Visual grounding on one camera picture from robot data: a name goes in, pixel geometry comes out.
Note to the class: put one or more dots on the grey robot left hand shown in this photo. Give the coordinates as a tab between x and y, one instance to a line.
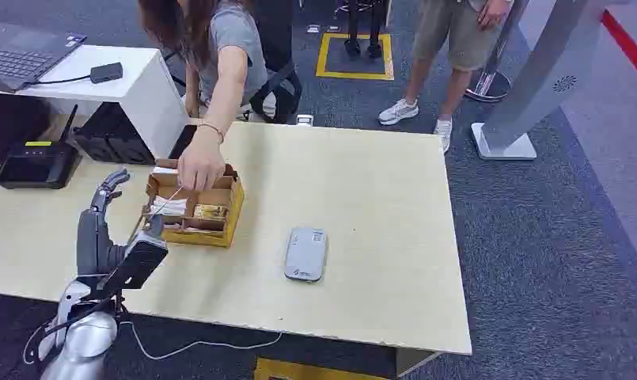
94	246

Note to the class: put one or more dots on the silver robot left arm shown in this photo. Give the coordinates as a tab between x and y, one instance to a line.
82	335

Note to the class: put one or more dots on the white card stack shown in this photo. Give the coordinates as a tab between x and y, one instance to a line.
172	207

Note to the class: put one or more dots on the black router with antenna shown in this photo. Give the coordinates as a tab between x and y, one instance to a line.
37	165

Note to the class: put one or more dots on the black speaker box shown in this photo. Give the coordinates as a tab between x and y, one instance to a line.
113	136

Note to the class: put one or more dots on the wooden card box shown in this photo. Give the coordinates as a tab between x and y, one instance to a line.
213	231

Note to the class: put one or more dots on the gold printed card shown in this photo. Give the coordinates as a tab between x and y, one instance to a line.
210	212

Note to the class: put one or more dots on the person's hand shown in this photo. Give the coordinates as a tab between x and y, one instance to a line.
200	165

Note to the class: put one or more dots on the black tablet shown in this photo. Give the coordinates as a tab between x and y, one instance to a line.
183	141

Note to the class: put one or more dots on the black case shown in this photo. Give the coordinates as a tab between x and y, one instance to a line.
11	126

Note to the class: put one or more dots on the white side cabinet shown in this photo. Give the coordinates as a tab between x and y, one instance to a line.
134	84

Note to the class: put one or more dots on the black power adapter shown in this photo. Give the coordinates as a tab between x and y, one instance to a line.
107	73

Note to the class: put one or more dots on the dark grey laptop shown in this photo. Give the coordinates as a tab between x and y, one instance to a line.
19	55

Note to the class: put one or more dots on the grey card reader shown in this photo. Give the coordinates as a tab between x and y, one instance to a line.
305	254

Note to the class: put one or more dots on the seated person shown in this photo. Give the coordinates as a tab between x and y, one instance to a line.
224	57

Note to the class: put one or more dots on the yellow floor tape strip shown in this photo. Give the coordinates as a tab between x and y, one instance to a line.
297	371

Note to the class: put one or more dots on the black office chair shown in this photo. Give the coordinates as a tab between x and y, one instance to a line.
279	63

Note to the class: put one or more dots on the black robot legs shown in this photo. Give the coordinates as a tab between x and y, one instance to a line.
354	31

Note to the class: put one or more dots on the yellow floor tape square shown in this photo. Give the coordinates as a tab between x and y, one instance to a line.
389	57

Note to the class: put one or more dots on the standing person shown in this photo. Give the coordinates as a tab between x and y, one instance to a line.
454	36

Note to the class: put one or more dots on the chrome pole with base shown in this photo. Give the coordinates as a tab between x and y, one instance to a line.
488	84

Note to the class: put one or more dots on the white kiosk stand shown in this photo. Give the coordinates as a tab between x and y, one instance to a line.
543	78

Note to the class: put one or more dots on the red floor tape line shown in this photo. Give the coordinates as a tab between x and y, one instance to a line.
630	47

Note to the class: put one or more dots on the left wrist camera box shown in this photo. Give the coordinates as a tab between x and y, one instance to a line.
140	262

